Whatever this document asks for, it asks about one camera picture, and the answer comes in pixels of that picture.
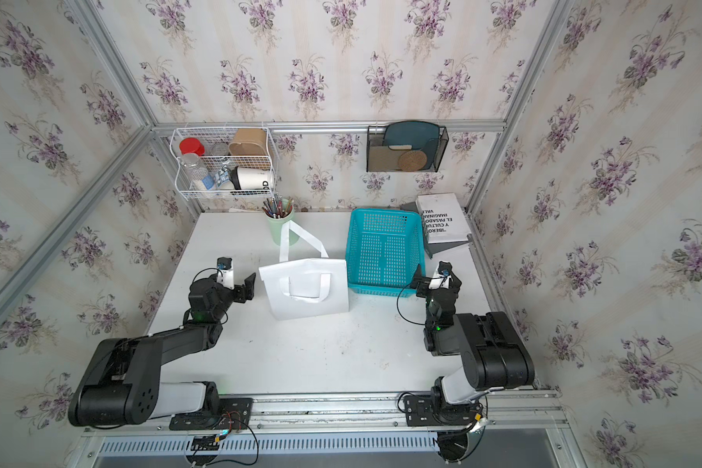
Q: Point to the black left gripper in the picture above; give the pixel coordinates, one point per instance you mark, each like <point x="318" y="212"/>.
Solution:
<point x="242" y="297"/>

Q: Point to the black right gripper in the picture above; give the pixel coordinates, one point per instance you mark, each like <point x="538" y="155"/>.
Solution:
<point x="423" y="285"/>

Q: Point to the white insulated delivery bag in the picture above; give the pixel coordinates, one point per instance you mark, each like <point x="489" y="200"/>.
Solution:
<point x="305" y="288"/>

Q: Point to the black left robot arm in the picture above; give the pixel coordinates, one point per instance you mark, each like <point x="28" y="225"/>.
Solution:
<point x="122" y="384"/>

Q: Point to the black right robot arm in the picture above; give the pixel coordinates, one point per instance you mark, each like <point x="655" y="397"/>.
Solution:
<point x="492" y="354"/>

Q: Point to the teal plastic basket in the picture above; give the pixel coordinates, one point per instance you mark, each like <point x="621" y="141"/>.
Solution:
<point x="384" y="249"/>

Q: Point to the white book black text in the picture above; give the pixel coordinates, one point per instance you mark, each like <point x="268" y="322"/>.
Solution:
<point x="443" y="218"/>

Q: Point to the green pencil cup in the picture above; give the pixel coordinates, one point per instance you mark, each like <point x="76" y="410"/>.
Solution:
<point x="279" y="211"/>

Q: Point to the white cylinder canister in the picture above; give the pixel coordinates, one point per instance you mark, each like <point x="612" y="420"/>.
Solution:
<point x="248" y="179"/>

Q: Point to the round cork coaster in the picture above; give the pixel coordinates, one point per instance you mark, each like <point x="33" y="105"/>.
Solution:
<point x="412" y="161"/>

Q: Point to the clear plastic bottle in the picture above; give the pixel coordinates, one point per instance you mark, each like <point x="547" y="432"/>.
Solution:
<point x="197" y="171"/>

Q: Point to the teal plate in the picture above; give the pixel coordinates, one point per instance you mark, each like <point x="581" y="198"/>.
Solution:
<point x="417" y="134"/>

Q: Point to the red lidded jar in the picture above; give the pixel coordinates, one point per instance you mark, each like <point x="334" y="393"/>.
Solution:
<point x="192" y="146"/>

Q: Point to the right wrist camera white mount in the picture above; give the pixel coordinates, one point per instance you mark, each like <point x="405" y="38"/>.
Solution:
<point x="441" y="278"/>

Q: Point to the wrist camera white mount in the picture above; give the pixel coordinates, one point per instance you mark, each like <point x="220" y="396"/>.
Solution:
<point x="225" y="275"/>
<point x="441" y="278"/>

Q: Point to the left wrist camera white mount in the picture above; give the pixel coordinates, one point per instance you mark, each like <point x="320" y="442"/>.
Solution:
<point x="225" y="275"/>

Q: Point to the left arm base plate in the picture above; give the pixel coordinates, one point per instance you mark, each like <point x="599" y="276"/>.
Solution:
<point x="231" y="414"/>

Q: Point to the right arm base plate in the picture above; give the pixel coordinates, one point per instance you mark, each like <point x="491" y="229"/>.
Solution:
<point x="424" y="410"/>

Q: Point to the white wire wall basket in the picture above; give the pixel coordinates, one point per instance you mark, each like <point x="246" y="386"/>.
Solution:
<point x="220" y="163"/>

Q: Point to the black mesh wall holder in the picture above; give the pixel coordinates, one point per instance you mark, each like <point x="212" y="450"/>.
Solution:
<point x="383" y="159"/>

